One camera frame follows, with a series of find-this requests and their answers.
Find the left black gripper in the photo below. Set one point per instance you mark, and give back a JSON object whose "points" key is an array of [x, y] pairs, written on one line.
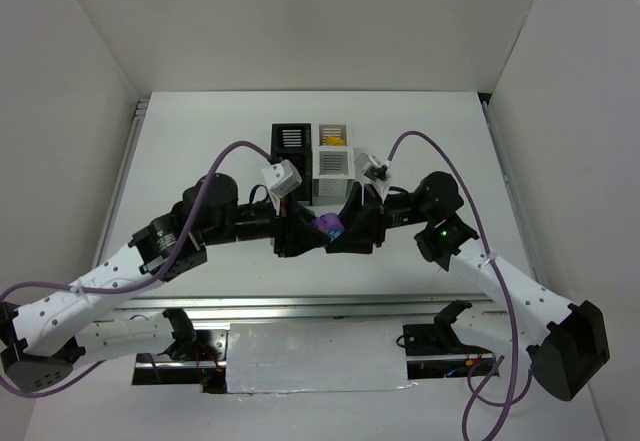
{"points": [[282, 234]]}

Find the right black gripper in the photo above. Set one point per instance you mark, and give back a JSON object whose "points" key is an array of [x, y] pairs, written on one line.
{"points": [[373, 223]]}

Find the purple round flower lego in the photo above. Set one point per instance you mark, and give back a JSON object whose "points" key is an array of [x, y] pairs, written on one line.
{"points": [[327, 222]]}

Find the yellow lego brick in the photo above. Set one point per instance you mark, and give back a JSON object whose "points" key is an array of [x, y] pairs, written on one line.
{"points": [[334, 141]]}

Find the small green lego brick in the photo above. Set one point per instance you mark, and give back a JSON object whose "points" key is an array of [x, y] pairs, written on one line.
{"points": [[335, 233]]}

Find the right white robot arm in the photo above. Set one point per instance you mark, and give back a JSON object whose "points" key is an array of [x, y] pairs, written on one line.
{"points": [[566, 341]]}

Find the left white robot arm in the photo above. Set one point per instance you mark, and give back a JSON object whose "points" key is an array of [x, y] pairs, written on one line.
{"points": [[69, 328]]}

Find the white slotted container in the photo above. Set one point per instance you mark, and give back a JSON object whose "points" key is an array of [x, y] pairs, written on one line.
{"points": [[333, 166]]}

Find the black slotted container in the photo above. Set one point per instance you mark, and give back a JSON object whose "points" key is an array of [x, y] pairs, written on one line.
{"points": [[293, 142]]}

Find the white tape covered plate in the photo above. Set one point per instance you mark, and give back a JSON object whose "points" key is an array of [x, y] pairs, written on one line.
{"points": [[316, 356]]}

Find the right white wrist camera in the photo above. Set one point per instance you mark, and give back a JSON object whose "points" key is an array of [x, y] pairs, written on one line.
{"points": [[375, 171]]}

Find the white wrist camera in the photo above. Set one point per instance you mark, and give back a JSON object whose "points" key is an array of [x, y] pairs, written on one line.
{"points": [[375, 171], [281, 178]]}

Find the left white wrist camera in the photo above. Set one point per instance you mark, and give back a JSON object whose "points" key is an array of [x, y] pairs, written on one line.
{"points": [[281, 178]]}

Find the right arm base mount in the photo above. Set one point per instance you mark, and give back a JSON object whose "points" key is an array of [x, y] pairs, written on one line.
{"points": [[434, 351]]}

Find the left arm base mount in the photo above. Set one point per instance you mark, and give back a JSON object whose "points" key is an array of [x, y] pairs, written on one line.
{"points": [[194, 357]]}

